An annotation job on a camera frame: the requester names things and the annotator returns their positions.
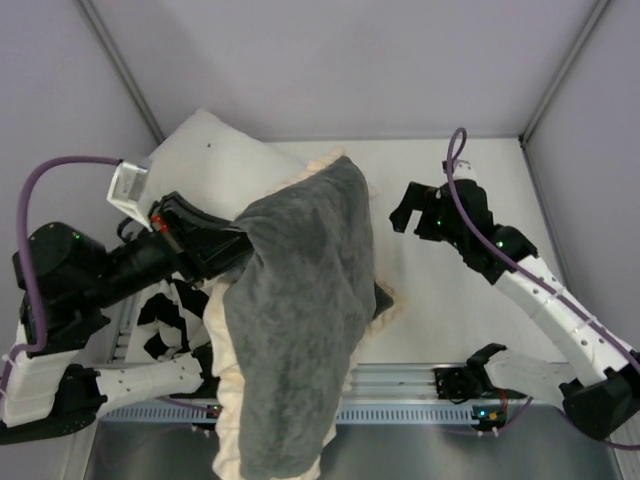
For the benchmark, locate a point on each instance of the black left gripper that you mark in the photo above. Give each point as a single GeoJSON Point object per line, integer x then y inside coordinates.
{"type": "Point", "coordinates": [187, 240]}

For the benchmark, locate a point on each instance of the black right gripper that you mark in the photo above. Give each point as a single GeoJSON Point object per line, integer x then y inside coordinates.
{"type": "Point", "coordinates": [426, 213]}

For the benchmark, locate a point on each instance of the grey plush cream-frilled pillowcase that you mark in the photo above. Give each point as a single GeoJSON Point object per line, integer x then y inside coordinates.
{"type": "Point", "coordinates": [286, 324]}

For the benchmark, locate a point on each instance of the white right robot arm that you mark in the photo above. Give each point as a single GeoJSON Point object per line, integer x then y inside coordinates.
{"type": "Point", "coordinates": [598, 388]}

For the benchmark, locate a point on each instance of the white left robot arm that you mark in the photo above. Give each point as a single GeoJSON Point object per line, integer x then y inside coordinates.
{"type": "Point", "coordinates": [45, 393]}

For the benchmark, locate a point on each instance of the white plain pillow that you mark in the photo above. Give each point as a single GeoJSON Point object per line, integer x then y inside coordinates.
{"type": "Point", "coordinates": [217, 168]}

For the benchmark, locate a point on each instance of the black white striped cloth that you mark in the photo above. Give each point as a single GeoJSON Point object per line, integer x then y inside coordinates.
{"type": "Point", "coordinates": [167, 322]}

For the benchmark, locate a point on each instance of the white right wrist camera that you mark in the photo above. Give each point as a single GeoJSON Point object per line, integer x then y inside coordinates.
{"type": "Point", "coordinates": [459, 170]}

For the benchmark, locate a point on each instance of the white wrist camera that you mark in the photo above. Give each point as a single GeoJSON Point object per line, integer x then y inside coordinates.
{"type": "Point", "coordinates": [459, 170]}
{"type": "Point", "coordinates": [129, 194]}

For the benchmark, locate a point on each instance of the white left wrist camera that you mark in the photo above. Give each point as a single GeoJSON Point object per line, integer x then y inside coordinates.
{"type": "Point", "coordinates": [129, 194]}

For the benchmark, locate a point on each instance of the left corner aluminium post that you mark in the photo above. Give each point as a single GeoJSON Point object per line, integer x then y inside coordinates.
{"type": "Point", "coordinates": [99, 29]}

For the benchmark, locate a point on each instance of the corner aluminium post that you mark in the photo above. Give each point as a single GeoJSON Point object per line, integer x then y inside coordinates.
{"type": "Point", "coordinates": [99, 29]}
{"type": "Point", "coordinates": [570, 57]}

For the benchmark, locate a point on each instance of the right corner aluminium post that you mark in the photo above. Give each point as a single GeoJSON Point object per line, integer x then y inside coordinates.
{"type": "Point", "coordinates": [570, 57]}

